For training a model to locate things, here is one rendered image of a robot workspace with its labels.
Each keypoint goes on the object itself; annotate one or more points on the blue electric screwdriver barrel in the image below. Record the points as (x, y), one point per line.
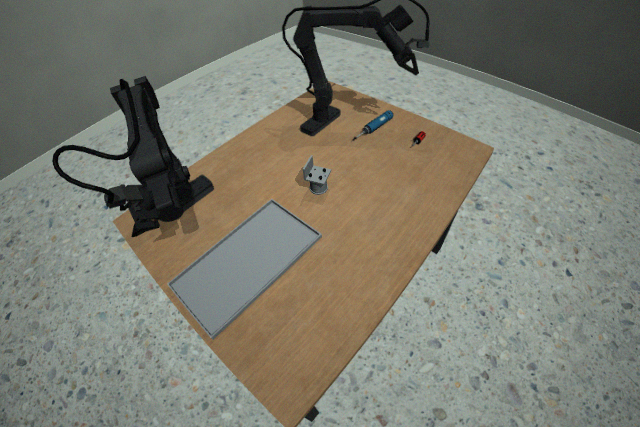
(377, 122)

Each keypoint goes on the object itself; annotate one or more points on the dark grey cylinder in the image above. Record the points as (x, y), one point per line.
(318, 188)

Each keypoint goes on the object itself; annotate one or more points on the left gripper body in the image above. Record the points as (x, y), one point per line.
(397, 47)

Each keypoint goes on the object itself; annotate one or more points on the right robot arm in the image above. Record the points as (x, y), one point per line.
(147, 160)

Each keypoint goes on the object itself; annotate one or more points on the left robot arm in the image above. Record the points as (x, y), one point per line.
(368, 17)

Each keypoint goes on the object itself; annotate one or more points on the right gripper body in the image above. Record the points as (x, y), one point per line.
(140, 212)

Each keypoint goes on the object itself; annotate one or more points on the grey l-shaped metal bracket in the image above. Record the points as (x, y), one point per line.
(316, 172)

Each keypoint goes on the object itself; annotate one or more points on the red screwdriver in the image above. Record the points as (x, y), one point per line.
(421, 135)

